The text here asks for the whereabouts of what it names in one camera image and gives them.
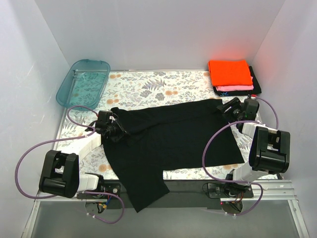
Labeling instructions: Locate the purple cable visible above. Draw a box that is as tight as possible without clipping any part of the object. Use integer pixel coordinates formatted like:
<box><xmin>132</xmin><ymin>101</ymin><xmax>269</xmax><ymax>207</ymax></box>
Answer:
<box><xmin>202</xmin><ymin>97</ymin><xmax>279</xmax><ymax>217</ymax></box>
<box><xmin>15</xmin><ymin>105</ymin><xmax>126</xmax><ymax>224</ymax></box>

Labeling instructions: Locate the aluminium frame rail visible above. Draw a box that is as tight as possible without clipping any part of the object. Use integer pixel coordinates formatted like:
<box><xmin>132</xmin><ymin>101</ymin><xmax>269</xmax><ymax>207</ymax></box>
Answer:
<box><xmin>36</xmin><ymin>179</ymin><xmax>297</xmax><ymax>201</ymax></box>

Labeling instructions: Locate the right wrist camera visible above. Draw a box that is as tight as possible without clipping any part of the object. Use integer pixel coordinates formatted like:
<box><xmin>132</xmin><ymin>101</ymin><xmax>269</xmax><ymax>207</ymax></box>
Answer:
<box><xmin>248</xmin><ymin>95</ymin><xmax>257</xmax><ymax>100</ymax></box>

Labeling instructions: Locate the pink folded t-shirt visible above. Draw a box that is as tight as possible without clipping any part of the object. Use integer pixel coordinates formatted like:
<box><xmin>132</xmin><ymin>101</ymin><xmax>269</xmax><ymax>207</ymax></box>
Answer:
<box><xmin>216</xmin><ymin>85</ymin><xmax>254</xmax><ymax>92</ymax></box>

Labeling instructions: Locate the teal transparent plastic bin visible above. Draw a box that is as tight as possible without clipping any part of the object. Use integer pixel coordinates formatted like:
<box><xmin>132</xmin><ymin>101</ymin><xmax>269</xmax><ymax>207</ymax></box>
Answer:
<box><xmin>55</xmin><ymin>59</ymin><xmax>110</xmax><ymax>111</ymax></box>

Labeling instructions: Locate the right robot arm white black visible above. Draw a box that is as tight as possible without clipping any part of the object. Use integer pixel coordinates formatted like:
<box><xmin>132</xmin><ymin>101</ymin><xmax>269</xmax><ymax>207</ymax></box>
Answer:
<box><xmin>217</xmin><ymin>96</ymin><xmax>290</xmax><ymax>197</ymax></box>

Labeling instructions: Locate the black folded t-shirt with logo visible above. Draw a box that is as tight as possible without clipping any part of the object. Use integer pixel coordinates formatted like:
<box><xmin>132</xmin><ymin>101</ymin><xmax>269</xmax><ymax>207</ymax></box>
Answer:
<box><xmin>213</xmin><ymin>66</ymin><xmax>262</xmax><ymax>97</ymax></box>

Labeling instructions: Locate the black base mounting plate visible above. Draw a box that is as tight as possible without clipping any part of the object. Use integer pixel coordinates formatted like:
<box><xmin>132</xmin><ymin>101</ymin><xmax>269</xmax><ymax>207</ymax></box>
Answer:
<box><xmin>76</xmin><ymin>180</ymin><xmax>254</xmax><ymax>210</ymax></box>

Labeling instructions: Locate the orange folded t-shirt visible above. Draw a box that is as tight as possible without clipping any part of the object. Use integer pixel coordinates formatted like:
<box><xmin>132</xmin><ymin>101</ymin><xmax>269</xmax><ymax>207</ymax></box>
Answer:
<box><xmin>208</xmin><ymin>60</ymin><xmax>253</xmax><ymax>86</ymax></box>

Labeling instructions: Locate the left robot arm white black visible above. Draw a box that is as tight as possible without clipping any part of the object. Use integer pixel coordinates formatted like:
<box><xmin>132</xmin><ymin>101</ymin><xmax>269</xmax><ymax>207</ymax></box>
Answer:
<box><xmin>39</xmin><ymin>111</ymin><xmax>126</xmax><ymax>198</ymax></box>

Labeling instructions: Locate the floral patterned table mat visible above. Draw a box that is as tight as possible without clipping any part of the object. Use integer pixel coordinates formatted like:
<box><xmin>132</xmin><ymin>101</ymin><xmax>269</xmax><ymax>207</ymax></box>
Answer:
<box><xmin>57</xmin><ymin>71</ymin><xmax>252</xmax><ymax>180</ymax></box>

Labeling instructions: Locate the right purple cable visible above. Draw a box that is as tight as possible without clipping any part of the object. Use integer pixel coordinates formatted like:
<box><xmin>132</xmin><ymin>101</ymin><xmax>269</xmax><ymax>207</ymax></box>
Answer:
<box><xmin>202</xmin><ymin>97</ymin><xmax>279</xmax><ymax>217</ymax></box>

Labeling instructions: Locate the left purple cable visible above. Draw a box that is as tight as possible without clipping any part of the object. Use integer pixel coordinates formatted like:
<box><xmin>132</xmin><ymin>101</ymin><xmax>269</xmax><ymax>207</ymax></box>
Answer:
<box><xmin>15</xmin><ymin>105</ymin><xmax>126</xmax><ymax>224</ymax></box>

